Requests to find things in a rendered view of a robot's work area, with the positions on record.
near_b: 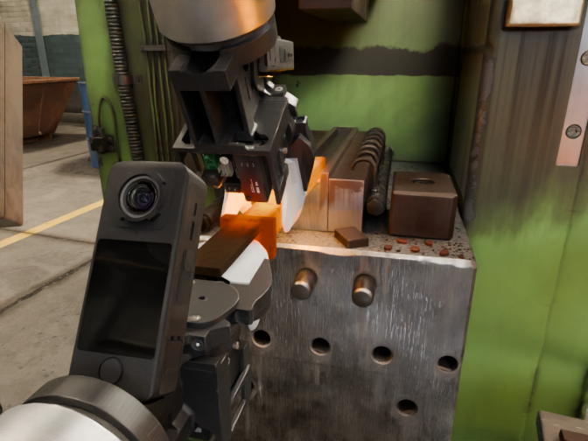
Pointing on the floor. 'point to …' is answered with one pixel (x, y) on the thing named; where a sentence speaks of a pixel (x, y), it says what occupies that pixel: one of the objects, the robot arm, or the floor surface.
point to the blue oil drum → (87, 121)
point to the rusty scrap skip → (44, 105)
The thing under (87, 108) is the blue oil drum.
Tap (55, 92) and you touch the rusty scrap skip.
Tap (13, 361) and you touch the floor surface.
